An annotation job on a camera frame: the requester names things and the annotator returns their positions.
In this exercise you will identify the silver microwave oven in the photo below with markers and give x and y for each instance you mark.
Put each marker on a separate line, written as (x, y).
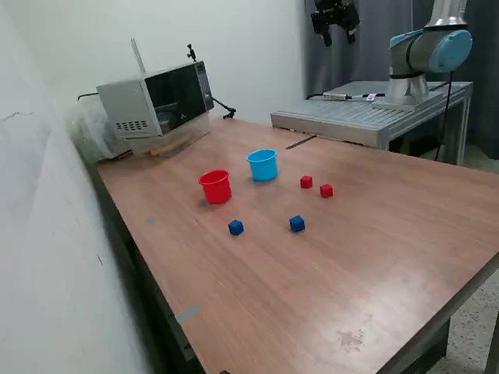
(128, 105)

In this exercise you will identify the translucent plastic bag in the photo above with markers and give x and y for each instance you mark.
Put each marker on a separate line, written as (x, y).
(89, 132)

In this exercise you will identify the blue tape patch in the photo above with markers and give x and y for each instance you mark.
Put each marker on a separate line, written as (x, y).
(203, 203)

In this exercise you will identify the grey tape strip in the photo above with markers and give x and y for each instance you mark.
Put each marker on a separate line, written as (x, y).
(187, 313)

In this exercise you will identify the blue plastic cup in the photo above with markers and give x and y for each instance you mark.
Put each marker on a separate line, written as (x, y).
(263, 169)

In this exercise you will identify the wooden sticks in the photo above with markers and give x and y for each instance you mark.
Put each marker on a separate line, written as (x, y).
(160, 150)

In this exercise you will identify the red cube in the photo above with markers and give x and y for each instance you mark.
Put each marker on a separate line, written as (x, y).
(306, 182)
(326, 191)

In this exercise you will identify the blue cube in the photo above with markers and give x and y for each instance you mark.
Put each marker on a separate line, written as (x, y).
(297, 224)
(236, 228)

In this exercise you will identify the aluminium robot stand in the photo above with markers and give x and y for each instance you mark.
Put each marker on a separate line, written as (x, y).
(343, 117)

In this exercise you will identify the silver connector box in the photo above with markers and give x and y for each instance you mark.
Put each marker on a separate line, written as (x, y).
(335, 96)

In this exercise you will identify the small black camera mount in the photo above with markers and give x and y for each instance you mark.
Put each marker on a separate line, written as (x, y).
(191, 52)

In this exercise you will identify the thin white rod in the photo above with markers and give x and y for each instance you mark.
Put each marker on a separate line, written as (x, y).
(137, 54)

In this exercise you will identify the dark flat strip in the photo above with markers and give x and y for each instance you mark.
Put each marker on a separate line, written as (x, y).
(298, 143)

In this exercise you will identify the red plastic cup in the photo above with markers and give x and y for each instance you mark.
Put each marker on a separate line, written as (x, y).
(216, 191)

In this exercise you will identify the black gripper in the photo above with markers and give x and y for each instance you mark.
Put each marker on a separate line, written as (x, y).
(334, 9)

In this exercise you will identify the grey table leg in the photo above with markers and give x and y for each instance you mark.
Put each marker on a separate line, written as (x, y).
(429, 346)

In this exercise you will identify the silver blue UR5e robot arm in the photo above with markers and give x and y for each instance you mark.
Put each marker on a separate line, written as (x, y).
(421, 46)

